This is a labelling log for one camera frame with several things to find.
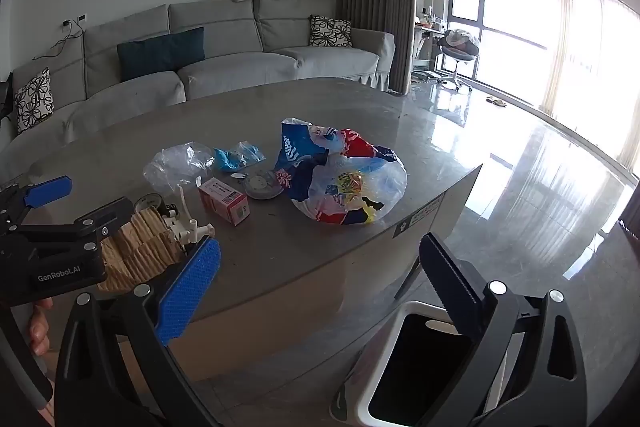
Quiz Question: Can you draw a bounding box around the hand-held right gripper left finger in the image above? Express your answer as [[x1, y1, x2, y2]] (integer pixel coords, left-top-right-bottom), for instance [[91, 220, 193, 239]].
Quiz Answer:
[[52, 238, 223, 427]]

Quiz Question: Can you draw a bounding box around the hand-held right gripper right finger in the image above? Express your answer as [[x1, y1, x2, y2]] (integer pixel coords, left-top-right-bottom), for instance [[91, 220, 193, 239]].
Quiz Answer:
[[419, 232, 589, 427]]

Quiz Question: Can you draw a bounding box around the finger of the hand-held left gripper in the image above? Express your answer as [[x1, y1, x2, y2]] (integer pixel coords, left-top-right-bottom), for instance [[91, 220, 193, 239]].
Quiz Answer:
[[20, 198, 137, 254], [0, 176, 74, 231]]

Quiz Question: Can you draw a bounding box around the brown honeycomb paper wrap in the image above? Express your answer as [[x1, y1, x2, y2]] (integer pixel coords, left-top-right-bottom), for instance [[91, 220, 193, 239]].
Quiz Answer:
[[97, 207, 192, 293]]

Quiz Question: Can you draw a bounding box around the clear plastic bag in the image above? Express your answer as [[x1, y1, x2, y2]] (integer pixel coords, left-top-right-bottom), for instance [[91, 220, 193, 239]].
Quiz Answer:
[[143, 143, 216, 192]]

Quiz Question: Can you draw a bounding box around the white trash bin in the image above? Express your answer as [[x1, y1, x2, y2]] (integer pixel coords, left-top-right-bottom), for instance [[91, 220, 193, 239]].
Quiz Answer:
[[345, 301, 501, 427]]

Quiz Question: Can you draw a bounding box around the person's left hand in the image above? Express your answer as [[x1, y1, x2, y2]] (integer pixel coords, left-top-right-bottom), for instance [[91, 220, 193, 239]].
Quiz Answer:
[[27, 297, 54, 358]]

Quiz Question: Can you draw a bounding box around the small round gauge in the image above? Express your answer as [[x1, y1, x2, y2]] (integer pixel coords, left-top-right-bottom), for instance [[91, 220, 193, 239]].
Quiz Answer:
[[136, 193, 166, 212]]

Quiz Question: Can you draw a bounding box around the white plastic pipe fitting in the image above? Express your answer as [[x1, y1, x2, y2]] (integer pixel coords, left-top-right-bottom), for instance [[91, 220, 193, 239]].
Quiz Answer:
[[160, 184, 217, 254]]

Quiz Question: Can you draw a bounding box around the floral pillow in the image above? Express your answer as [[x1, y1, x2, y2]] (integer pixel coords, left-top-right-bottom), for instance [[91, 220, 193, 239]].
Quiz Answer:
[[13, 68, 55, 135], [308, 15, 353, 48]]

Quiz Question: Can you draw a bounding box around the pink cardboard box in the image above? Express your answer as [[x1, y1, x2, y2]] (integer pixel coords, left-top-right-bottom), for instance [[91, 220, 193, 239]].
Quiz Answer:
[[198, 177, 251, 226]]

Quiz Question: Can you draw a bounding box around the blue zip bag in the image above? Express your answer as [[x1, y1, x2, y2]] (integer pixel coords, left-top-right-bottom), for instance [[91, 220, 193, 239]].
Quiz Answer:
[[214, 141, 266, 172]]

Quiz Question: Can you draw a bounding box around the colourful printed plastic bag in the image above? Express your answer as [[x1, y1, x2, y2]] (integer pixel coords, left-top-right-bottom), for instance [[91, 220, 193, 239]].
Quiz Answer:
[[273, 118, 407, 226]]

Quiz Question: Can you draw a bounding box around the teal pillow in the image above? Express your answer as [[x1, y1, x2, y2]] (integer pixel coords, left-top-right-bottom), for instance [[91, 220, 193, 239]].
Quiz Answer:
[[117, 27, 206, 82]]

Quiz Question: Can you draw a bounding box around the grey sofa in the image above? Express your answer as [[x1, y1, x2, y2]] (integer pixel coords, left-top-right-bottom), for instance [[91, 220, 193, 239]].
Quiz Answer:
[[0, 0, 396, 168]]

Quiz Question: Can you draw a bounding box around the swivel chair with clothes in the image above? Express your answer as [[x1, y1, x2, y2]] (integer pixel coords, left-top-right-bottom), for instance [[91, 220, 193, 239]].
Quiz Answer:
[[435, 28, 482, 94]]

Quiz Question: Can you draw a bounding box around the cluttered white desk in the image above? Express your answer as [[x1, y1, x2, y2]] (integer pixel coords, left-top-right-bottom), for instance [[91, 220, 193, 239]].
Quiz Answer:
[[412, 0, 451, 82]]

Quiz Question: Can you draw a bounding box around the sheer white curtain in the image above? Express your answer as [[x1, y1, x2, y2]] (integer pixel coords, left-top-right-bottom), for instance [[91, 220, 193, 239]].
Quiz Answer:
[[540, 0, 640, 178]]

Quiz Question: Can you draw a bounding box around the black framed window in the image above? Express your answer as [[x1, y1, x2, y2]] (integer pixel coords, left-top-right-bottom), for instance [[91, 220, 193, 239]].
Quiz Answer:
[[440, 0, 558, 88]]

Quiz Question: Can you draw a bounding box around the round bear keychain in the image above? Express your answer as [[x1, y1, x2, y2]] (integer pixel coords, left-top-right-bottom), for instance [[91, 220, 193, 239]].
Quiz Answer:
[[232, 172, 283, 200]]

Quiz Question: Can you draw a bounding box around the black charger cable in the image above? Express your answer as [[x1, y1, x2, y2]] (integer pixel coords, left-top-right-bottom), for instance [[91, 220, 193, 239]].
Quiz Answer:
[[32, 14, 88, 60]]

